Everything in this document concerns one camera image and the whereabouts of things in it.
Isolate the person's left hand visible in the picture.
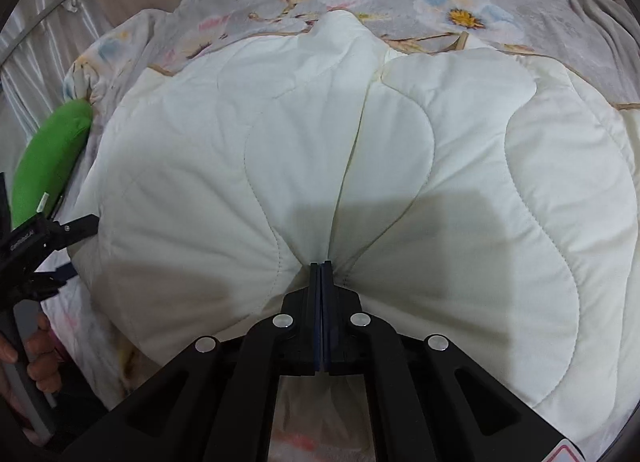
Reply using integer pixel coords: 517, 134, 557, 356
0, 314, 64, 394

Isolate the green pillow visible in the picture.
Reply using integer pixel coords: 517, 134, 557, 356
10, 99, 96, 230

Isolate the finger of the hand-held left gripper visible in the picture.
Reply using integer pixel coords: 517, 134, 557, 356
30, 264, 76, 297
50, 215, 99, 247

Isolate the plain grey blanket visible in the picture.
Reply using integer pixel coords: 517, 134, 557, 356
570, 0, 640, 107

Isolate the silver curtain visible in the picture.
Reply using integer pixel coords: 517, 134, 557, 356
0, 0, 108, 177

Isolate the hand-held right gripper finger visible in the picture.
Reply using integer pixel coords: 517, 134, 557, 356
60, 263, 321, 462
321, 262, 576, 462

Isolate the cream quilted jacket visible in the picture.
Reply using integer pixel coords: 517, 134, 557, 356
70, 9, 640, 445

